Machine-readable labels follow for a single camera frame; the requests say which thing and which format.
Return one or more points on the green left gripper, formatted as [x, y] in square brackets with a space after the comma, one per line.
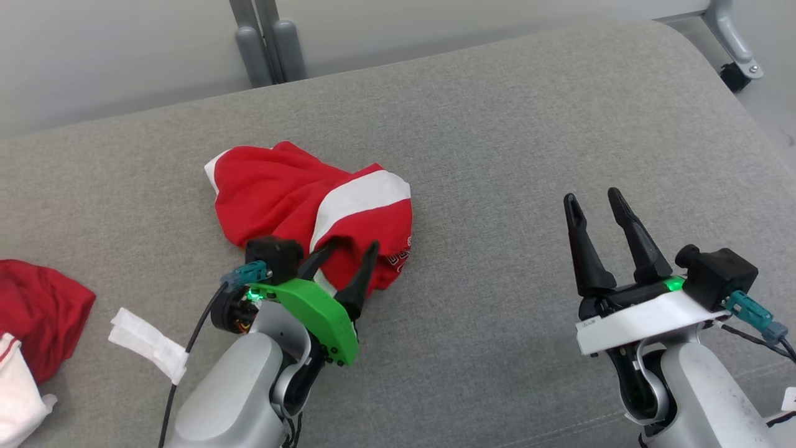
[314, 311]

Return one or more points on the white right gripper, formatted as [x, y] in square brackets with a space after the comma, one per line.
[640, 320]

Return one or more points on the red shorts with white stripe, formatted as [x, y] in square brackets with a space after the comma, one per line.
[273, 193]

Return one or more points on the red and white basketball jersey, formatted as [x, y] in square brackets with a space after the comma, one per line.
[37, 311]

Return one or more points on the grey fabric sofa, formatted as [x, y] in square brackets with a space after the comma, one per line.
[497, 155]

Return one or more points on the black caster wheel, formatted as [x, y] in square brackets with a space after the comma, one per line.
[735, 78]

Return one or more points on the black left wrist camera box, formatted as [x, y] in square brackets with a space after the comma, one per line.
[277, 255]

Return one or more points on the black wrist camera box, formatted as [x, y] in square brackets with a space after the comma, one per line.
[277, 255]
[721, 274]

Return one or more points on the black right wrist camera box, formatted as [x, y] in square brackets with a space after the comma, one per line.
[721, 274]

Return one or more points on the grey partition post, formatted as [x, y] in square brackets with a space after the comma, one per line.
[273, 43]

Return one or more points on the grey metal frame leg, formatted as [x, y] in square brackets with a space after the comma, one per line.
[731, 31]

